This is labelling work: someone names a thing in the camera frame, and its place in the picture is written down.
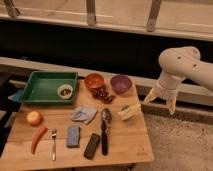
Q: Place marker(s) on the blue object at left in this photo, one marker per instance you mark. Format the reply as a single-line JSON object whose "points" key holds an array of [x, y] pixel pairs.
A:
{"points": [[17, 96]]}

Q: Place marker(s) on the orange carrot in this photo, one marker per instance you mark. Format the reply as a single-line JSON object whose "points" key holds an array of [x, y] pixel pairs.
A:
{"points": [[39, 133]]}

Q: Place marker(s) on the metal window post middle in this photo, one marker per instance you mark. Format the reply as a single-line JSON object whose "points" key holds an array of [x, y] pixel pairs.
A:
{"points": [[91, 13]]}

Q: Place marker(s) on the dark red grapes bunch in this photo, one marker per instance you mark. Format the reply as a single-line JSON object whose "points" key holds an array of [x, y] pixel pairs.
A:
{"points": [[103, 95]]}

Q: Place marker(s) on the blue sponge block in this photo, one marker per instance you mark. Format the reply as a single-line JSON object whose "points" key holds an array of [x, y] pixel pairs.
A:
{"points": [[73, 137]]}

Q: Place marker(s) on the metal window post left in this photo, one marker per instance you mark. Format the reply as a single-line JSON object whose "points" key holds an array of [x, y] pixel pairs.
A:
{"points": [[12, 11]]}

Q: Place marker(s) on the green plastic tray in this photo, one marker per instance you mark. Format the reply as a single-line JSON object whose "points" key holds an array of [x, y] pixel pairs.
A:
{"points": [[42, 88]]}

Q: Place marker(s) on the silver fork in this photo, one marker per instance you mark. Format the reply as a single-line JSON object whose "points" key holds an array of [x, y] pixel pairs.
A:
{"points": [[54, 135]]}

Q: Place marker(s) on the wooden table board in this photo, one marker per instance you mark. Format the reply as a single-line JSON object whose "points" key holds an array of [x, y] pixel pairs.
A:
{"points": [[128, 140]]}

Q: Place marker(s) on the metal window post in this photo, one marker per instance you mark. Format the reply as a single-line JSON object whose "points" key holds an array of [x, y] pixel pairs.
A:
{"points": [[91, 13], [153, 15], [12, 11]]}

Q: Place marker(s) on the purple bowl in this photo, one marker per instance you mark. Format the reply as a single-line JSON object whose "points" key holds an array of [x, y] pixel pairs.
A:
{"points": [[120, 83]]}

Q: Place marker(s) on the light blue cloth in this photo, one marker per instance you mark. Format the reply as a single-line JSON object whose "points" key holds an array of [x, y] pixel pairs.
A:
{"points": [[84, 114]]}

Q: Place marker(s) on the orange bowl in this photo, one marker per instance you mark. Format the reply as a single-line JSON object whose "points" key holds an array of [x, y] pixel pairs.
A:
{"points": [[94, 81]]}

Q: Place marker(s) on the black rectangular remote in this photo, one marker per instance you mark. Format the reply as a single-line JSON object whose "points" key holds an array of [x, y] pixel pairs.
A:
{"points": [[92, 146]]}

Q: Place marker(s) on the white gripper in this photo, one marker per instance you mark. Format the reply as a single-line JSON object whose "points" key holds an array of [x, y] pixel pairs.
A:
{"points": [[166, 87]]}

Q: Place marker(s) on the small white cup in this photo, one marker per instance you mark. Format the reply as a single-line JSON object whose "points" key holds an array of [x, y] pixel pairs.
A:
{"points": [[65, 91]]}

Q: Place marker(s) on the red yellow apple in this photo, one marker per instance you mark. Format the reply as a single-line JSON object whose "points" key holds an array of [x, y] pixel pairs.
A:
{"points": [[34, 118]]}

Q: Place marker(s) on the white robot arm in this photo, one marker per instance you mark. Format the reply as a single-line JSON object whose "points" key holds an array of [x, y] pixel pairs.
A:
{"points": [[177, 65]]}

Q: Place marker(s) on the metal window post right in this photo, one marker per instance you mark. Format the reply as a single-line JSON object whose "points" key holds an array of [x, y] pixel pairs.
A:
{"points": [[153, 15]]}

